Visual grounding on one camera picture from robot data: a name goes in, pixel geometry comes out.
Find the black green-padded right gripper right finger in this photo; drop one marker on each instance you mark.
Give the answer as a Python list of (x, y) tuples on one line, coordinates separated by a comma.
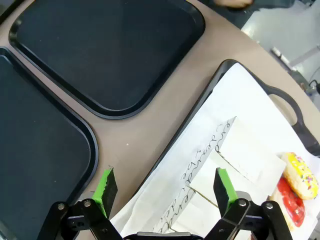
[(222, 190)]

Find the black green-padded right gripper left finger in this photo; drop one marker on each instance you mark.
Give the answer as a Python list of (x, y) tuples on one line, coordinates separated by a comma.
[(110, 190)]

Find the red glazed donut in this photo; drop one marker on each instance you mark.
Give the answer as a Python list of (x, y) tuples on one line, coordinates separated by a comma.
[(290, 202)]

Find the yellow sprinkled donut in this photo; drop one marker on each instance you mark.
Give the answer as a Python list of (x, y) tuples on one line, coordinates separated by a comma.
[(300, 175)]

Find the person's left hand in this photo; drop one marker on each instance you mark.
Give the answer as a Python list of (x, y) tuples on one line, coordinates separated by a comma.
[(233, 2)]

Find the black rectangular serving tray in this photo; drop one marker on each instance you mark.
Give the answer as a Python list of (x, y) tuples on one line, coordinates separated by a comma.
[(107, 55), (40, 140)]

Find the white paper tray liner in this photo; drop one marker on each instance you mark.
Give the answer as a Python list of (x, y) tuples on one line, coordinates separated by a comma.
[(237, 100)]

